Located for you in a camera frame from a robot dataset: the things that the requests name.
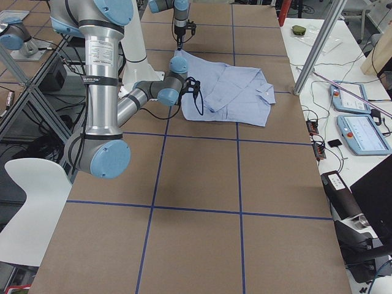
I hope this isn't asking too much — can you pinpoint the aluminium frame post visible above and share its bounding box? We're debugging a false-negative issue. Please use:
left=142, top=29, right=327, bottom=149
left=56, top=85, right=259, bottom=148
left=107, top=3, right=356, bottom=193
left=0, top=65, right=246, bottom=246
left=293, top=0, right=347, bottom=96

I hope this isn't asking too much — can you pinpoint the lower teach pendant tablet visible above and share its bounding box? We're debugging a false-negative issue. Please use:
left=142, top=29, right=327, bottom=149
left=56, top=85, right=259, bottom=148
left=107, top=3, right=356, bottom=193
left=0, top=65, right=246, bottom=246
left=336, top=115, right=391, bottom=156

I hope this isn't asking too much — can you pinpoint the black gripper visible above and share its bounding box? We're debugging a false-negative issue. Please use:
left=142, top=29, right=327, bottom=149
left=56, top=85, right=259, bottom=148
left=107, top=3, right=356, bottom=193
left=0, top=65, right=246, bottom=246
left=173, top=18, right=197, bottom=51
left=180, top=77, right=201, bottom=98

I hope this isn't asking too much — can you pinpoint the upper teach pendant tablet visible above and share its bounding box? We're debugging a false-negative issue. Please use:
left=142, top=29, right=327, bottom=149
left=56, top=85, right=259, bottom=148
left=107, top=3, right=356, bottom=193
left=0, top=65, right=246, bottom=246
left=330, top=81, right=371, bottom=115

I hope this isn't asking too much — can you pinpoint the reacher grabber stick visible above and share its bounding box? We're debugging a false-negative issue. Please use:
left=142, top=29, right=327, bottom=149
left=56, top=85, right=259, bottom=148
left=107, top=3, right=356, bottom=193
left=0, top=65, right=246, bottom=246
left=311, top=70, right=392, bottom=118

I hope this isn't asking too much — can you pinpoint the green cloth pouch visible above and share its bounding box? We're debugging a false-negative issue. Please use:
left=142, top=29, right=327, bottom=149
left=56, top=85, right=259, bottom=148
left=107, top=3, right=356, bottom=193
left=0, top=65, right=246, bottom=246
left=292, top=25, right=307, bottom=37

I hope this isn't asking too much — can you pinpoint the white chair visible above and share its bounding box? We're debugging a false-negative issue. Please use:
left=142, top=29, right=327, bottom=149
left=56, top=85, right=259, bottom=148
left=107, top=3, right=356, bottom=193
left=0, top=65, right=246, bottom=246
left=1, top=158, right=72, bottom=267

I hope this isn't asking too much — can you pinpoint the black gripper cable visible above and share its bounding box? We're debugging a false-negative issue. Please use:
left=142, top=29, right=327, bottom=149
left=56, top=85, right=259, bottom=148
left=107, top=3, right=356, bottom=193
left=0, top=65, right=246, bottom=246
left=139, top=78, right=206, bottom=121

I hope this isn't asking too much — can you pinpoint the red cylinder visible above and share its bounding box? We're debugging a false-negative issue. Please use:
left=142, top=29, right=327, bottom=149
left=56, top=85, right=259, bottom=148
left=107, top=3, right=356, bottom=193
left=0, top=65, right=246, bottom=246
left=278, top=0, right=292, bottom=27

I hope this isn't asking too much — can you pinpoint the black monitor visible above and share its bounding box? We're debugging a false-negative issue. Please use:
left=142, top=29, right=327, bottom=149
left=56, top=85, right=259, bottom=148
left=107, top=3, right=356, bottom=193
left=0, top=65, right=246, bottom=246
left=350, top=156, right=392, bottom=244

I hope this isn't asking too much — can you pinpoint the light blue striped shirt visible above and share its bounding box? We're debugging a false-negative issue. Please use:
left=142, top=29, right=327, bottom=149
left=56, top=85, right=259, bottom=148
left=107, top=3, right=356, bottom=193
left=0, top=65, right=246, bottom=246
left=175, top=50, right=276, bottom=127

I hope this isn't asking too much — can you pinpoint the teach pendant tablet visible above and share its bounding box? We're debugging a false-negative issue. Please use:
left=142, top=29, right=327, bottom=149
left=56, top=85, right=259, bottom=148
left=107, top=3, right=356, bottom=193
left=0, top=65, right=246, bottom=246
left=336, top=115, right=391, bottom=156
left=330, top=81, right=371, bottom=115

